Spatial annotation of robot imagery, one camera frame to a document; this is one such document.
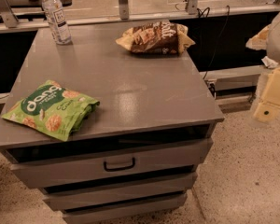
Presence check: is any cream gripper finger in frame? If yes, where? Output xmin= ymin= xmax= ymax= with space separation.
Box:
xmin=245 ymin=25 xmax=270 ymax=50

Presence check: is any brown chip bag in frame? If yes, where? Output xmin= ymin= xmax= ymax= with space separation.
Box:
xmin=116 ymin=21 xmax=195 ymax=55

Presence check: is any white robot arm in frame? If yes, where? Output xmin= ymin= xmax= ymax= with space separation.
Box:
xmin=245 ymin=12 xmax=280 ymax=123

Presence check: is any green rice chip bag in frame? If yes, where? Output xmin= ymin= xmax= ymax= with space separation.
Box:
xmin=2 ymin=80 xmax=100 ymax=141

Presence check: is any white crumpled wipe packet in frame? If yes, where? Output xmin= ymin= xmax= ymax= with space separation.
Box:
xmin=261 ymin=56 xmax=278 ymax=69

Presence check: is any grey drawer cabinet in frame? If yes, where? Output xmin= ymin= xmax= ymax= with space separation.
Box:
xmin=0 ymin=22 xmax=223 ymax=215

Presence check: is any clear plastic water bottle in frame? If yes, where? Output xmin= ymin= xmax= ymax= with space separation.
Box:
xmin=42 ymin=0 xmax=71 ymax=45

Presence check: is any bottom grey drawer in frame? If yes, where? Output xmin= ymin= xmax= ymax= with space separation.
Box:
xmin=63 ymin=191 xmax=187 ymax=224

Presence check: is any grey drawer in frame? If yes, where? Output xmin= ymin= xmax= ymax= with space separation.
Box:
xmin=44 ymin=172 xmax=197 ymax=211
xmin=11 ymin=138 xmax=213 ymax=189
xmin=63 ymin=191 xmax=187 ymax=224

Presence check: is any middle grey drawer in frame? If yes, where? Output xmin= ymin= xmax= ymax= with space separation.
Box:
xmin=44 ymin=172 xmax=197 ymax=211

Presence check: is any top grey drawer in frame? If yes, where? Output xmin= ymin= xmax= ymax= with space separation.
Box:
xmin=11 ymin=138 xmax=213 ymax=189

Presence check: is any black hanging cable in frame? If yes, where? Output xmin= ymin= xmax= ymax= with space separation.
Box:
xmin=196 ymin=5 xmax=231 ymax=81

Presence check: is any black drawer handle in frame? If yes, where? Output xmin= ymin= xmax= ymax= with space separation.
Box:
xmin=103 ymin=158 xmax=136 ymax=172

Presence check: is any metal rail frame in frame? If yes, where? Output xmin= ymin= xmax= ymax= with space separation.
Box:
xmin=0 ymin=0 xmax=280 ymax=34

